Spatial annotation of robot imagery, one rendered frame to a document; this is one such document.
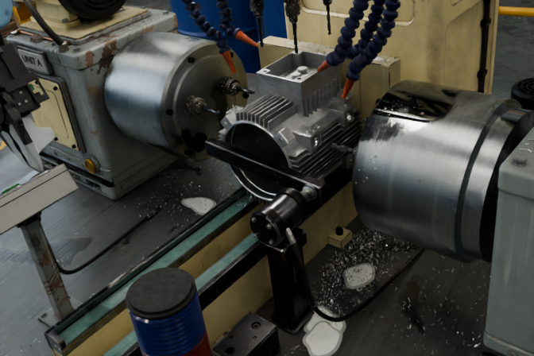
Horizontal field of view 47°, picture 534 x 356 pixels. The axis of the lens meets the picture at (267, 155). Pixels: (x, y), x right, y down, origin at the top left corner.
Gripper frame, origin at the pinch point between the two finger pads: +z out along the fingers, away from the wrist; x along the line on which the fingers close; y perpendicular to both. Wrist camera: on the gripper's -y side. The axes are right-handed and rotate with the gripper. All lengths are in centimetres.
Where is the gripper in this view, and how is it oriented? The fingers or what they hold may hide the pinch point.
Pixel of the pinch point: (33, 167)
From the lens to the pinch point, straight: 108.9
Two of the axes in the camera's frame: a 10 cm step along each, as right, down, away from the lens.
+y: 6.3, -4.6, 6.2
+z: 4.8, 8.7, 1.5
